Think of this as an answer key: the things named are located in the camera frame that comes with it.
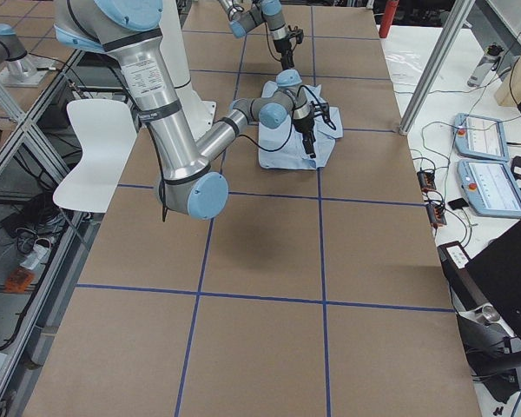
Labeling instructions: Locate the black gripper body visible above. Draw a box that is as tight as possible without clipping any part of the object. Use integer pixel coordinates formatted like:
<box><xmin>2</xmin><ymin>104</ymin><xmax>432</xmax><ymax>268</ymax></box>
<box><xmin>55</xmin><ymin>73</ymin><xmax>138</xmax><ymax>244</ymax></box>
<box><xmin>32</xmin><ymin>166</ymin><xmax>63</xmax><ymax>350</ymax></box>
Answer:
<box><xmin>274</xmin><ymin>36</ymin><xmax>293</xmax><ymax>64</ymax></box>
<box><xmin>293</xmin><ymin>110</ymin><xmax>316</xmax><ymax>142</ymax></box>

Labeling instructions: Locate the light blue button-up shirt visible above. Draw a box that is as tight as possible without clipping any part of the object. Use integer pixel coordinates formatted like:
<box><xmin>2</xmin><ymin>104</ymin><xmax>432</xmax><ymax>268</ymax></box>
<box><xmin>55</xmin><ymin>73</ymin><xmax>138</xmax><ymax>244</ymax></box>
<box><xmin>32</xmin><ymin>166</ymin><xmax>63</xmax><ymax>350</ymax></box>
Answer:
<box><xmin>258</xmin><ymin>106</ymin><xmax>344</xmax><ymax>170</ymax></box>

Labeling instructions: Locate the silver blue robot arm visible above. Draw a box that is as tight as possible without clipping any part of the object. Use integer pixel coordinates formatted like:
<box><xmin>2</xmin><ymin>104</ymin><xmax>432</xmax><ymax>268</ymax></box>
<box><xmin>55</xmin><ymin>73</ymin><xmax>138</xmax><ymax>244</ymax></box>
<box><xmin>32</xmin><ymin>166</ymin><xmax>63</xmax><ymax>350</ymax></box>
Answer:
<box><xmin>54</xmin><ymin>1</ymin><xmax>316</xmax><ymax>219</ymax></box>
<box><xmin>218</xmin><ymin>0</ymin><xmax>304</xmax><ymax>70</ymax></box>

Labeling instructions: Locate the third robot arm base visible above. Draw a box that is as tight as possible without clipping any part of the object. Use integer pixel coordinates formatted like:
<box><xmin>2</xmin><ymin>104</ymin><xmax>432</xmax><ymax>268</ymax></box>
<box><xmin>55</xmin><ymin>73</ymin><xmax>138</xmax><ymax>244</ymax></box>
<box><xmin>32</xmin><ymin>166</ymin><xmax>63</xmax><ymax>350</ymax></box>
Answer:
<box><xmin>0</xmin><ymin>23</ymin><xmax>56</xmax><ymax>87</ymax></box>

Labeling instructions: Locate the red cylinder object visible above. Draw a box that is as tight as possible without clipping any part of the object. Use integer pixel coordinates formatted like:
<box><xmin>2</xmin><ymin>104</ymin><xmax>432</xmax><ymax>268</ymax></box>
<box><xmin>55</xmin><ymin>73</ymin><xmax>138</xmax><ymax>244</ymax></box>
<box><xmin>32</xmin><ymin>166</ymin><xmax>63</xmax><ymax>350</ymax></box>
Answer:
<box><xmin>379</xmin><ymin>0</ymin><xmax>399</xmax><ymax>39</ymax></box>

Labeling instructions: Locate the blue teach pendant tablet upper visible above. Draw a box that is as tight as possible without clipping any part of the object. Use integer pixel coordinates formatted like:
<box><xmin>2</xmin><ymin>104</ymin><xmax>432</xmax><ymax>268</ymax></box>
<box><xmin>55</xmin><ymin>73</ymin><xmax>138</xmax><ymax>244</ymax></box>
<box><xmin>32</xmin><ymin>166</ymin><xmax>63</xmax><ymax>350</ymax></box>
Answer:
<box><xmin>453</xmin><ymin>113</ymin><xmax>509</xmax><ymax>162</ymax></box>

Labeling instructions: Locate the blue teach pendant tablet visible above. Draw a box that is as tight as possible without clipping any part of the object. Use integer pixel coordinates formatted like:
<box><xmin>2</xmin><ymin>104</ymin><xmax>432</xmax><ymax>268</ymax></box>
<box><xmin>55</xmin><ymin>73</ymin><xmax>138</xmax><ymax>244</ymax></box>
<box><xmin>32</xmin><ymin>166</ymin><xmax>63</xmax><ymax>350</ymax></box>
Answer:
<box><xmin>457</xmin><ymin>159</ymin><xmax>521</xmax><ymax>219</ymax></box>
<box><xmin>453</xmin><ymin>113</ymin><xmax>509</xmax><ymax>162</ymax></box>

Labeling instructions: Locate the blue teach pendant tablet lower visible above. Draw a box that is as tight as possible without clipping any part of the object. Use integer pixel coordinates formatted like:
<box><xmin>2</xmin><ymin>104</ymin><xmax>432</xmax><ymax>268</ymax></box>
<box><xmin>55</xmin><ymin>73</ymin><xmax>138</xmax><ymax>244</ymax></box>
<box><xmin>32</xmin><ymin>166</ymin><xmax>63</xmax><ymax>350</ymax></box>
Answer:
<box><xmin>457</xmin><ymin>159</ymin><xmax>521</xmax><ymax>219</ymax></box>

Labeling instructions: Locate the white plastic chair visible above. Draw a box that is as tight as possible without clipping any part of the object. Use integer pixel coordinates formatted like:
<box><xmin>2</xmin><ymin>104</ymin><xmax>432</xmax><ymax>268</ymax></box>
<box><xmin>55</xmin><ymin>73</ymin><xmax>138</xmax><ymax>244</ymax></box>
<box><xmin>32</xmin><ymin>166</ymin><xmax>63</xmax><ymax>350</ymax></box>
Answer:
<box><xmin>53</xmin><ymin>99</ymin><xmax>137</xmax><ymax>213</ymax></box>

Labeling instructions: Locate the black laptop computer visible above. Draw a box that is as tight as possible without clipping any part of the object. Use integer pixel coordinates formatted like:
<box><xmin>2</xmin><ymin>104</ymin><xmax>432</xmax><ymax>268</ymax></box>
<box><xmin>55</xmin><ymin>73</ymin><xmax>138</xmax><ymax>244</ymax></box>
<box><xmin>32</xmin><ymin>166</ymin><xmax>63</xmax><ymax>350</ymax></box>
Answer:
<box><xmin>438</xmin><ymin>219</ymin><xmax>521</xmax><ymax>339</ymax></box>

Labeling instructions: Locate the orange device under table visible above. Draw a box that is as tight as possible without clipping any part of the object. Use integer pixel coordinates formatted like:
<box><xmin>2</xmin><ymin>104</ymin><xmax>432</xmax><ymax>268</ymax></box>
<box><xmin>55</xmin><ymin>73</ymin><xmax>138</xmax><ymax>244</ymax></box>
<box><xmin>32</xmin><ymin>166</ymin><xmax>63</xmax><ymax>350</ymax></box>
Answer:
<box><xmin>4</xmin><ymin>267</ymin><xmax>35</xmax><ymax>294</ymax></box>

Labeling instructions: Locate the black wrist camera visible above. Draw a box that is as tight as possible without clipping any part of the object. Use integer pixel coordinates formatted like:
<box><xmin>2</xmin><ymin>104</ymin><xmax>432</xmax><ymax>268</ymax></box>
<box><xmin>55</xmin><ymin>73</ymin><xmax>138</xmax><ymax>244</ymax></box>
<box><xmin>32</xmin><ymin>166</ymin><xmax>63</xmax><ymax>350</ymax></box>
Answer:
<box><xmin>310</xmin><ymin>102</ymin><xmax>336</xmax><ymax>130</ymax></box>
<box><xmin>287</xmin><ymin>25</ymin><xmax>304</xmax><ymax>45</ymax></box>

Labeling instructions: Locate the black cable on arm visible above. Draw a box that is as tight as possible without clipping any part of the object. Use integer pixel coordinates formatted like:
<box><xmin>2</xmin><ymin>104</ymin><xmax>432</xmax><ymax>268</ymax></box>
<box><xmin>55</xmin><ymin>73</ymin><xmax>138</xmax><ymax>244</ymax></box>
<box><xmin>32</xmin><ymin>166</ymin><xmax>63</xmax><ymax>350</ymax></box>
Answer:
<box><xmin>238</xmin><ymin>84</ymin><xmax>313</xmax><ymax>153</ymax></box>

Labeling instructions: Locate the grey aluminium frame post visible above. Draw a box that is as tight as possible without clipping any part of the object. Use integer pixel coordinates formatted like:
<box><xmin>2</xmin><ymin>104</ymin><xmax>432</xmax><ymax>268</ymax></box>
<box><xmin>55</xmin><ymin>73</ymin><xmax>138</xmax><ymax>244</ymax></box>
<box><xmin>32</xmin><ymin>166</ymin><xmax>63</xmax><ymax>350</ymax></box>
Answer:
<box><xmin>399</xmin><ymin>0</ymin><xmax>476</xmax><ymax>136</ymax></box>

